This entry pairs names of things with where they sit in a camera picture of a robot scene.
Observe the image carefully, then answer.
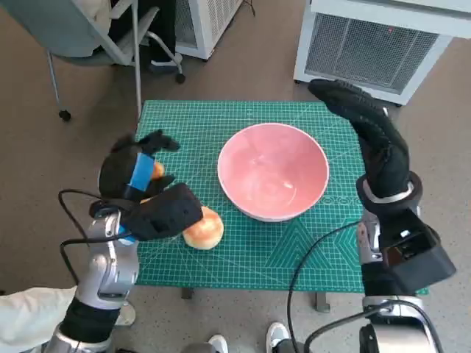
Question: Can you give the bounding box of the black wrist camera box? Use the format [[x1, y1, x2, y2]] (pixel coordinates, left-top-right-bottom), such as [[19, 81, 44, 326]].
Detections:
[[120, 182, 204, 243], [380, 207, 458, 296]]

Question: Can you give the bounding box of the white mesh cabinet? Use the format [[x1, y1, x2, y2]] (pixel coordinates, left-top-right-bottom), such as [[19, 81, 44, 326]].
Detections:
[[174, 0, 244, 60], [293, 0, 454, 107]]

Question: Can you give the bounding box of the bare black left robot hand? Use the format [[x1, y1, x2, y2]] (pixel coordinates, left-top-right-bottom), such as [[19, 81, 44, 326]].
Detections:
[[98, 129, 182, 202]]

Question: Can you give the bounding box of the round golden toy bread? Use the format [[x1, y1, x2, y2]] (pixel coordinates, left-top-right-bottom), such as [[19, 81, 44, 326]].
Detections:
[[183, 205, 225, 252], [139, 161, 166, 205]]

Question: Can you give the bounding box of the pink bowl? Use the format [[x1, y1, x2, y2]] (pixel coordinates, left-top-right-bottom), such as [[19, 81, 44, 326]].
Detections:
[[216, 123, 330, 223]]

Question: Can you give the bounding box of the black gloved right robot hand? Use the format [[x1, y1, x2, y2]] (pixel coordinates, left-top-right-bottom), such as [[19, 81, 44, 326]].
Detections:
[[307, 78, 412, 202]]

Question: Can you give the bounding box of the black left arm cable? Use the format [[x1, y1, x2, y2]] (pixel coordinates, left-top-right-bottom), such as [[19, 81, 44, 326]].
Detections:
[[58, 189, 135, 286]]

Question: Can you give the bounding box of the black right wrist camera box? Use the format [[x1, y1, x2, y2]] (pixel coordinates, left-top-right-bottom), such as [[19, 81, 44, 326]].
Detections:
[[380, 207, 458, 296]]

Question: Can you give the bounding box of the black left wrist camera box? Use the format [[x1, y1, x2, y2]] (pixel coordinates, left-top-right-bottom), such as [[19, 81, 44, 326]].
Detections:
[[120, 182, 204, 243]]

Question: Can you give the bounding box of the grey office chair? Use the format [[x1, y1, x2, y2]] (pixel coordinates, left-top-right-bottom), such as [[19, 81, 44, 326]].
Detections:
[[7, 0, 186, 122]]

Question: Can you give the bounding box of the green cutting mat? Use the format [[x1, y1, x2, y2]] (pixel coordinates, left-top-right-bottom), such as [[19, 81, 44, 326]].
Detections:
[[132, 99, 430, 295]]

